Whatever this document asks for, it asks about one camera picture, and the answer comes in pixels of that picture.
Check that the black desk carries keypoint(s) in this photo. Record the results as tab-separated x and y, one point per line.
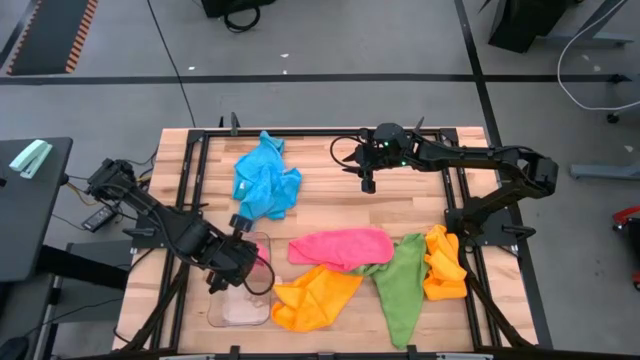
25	225

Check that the grey table foot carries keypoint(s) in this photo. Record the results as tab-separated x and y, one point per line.
605	171

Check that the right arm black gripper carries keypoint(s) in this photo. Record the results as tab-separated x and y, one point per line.
367	155

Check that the blue microfiber towel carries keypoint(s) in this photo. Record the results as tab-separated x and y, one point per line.
265	180

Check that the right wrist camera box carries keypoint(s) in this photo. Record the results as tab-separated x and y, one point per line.
368	184

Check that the red cart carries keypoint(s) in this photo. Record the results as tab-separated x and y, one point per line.
627	220

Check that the black power adapter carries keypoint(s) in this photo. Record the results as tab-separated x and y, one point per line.
99	219

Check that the black orange-edged floor mat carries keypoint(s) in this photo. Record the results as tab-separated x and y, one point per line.
50	35

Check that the black desk foot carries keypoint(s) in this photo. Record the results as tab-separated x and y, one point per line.
85	265

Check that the black equipment base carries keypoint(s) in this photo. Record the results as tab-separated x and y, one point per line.
235	5

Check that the clear plastic bin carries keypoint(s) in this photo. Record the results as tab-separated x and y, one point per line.
240	310

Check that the orange microfiber towel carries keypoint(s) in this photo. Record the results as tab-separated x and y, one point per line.
445	270
315	300

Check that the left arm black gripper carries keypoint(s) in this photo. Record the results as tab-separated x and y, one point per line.
235	260

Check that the black table base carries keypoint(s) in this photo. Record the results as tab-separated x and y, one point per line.
525	20

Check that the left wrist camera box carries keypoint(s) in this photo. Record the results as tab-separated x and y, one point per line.
241	223

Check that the mint green stapler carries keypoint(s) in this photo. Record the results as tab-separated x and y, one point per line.
30	157

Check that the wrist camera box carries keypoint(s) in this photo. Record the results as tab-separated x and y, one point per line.
368	184
241	223

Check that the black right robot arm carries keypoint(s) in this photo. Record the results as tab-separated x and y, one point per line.
475	155

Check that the green microfiber towel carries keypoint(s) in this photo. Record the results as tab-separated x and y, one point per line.
400	290

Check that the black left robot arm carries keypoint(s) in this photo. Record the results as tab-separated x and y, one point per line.
150	215

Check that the black computer mouse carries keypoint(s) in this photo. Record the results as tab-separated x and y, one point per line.
12	348

